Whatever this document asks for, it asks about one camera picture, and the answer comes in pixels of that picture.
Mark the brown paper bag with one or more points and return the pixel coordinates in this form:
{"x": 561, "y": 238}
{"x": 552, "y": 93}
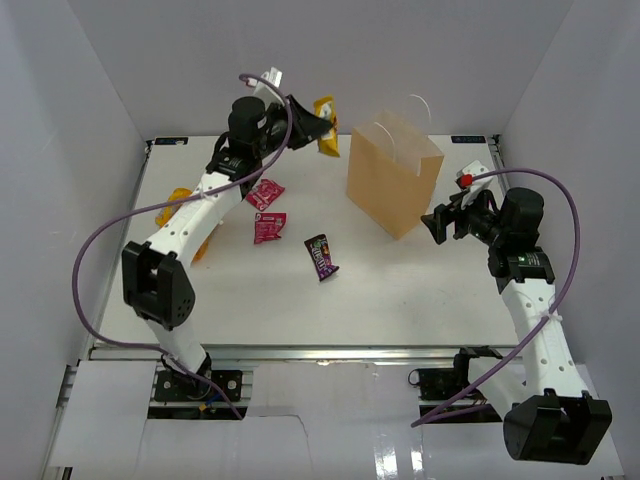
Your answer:
{"x": 393, "y": 169}

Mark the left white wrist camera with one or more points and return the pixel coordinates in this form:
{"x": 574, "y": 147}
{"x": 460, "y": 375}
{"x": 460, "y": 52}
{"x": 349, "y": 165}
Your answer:
{"x": 264, "y": 91}

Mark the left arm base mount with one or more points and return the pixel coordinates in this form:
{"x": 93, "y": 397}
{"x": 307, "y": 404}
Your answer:
{"x": 176, "y": 396}

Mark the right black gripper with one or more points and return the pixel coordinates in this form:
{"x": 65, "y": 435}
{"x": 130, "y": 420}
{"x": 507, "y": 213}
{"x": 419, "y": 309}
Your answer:
{"x": 438, "y": 227}

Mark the brown m&m's packet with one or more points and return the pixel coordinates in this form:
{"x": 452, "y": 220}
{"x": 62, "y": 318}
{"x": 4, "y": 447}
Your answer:
{"x": 319, "y": 251}

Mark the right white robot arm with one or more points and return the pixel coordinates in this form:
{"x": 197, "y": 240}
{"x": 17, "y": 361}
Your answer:
{"x": 549, "y": 415}

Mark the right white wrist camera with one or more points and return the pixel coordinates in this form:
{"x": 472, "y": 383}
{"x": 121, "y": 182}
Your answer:
{"x": 468, "y": 181}

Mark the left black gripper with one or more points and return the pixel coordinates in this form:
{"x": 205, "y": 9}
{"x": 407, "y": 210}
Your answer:
{"x": 306, "y": 127}

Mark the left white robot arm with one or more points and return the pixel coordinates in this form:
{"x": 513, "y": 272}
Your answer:
{"x": 155, "y": 273}

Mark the left blue table label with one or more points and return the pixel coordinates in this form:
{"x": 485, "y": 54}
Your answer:
{"x": 171, "y": 141}

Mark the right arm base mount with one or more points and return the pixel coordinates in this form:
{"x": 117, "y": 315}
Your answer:
{"x": 435, "y": 385}

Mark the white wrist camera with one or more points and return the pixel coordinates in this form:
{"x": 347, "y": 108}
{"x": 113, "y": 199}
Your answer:
{"x": 468, "y": 181}
{"x": 264, "y": 91}

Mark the pink candy packet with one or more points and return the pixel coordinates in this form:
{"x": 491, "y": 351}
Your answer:
{"x": 267, "y": 226}
{"x": 263, "y": 194}

